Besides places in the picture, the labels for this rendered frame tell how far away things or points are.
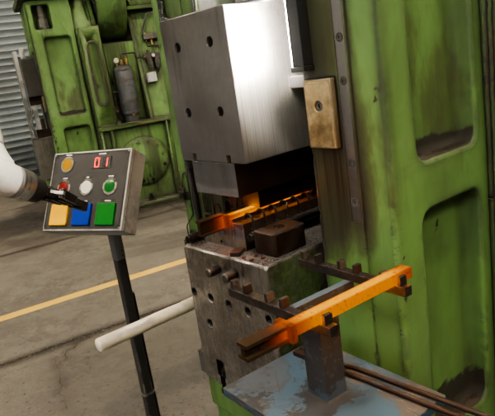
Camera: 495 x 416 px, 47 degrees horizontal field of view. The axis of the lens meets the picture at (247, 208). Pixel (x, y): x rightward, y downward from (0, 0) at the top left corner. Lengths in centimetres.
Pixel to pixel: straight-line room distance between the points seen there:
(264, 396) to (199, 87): 82
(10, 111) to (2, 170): 793
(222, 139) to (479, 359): 101
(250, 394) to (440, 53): 98
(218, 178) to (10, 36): 809
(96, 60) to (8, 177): 485
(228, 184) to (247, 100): 24
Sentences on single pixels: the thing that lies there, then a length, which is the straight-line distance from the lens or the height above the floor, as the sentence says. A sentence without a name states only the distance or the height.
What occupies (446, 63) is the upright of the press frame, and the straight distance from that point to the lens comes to 166.
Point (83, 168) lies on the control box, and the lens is 205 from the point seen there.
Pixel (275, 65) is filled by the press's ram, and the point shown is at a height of 140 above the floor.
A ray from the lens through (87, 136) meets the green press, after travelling 650.
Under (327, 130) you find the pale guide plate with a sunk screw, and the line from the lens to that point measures 144.
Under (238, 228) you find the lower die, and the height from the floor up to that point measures 98.
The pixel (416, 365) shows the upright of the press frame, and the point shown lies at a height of 62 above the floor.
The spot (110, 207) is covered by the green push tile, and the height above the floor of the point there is 103.
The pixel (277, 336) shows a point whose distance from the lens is 102.
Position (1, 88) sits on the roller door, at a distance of 948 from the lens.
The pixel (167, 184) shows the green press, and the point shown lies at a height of 19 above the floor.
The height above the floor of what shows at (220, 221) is 100.
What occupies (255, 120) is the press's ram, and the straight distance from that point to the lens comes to 152.
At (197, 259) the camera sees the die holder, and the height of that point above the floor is 88.
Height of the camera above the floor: 143
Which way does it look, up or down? 14 degrees down
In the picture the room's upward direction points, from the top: 8 degrees counter-clockwise
